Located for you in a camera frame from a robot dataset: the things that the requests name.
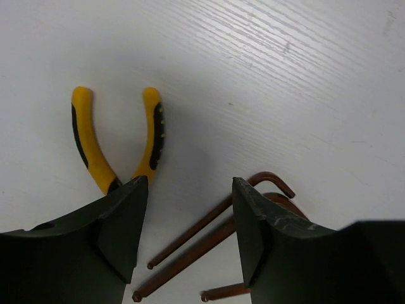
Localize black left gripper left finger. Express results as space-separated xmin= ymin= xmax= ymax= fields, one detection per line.
xmin=1 ymin=177 xmax=148 ymax=303

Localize brown hex key small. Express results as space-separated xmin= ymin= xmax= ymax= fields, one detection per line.
xmin=147 ymin=171 xmax=296 ymax=270

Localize brown hex key medium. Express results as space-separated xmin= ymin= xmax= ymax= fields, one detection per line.
xmin=201 ymin=283 xmax=251 ymax=302

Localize yellow black pliers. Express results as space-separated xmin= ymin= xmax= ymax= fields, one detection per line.
xmin=71 ymin=86 xmax=165 ymax=195

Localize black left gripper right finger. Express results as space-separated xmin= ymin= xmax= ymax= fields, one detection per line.
xmin=232 ymin=177 xmax=404 ymax=303

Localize brown hex key large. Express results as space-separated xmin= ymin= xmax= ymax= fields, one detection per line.
xmin=131 ymin=191 xmax=309 ymax=301

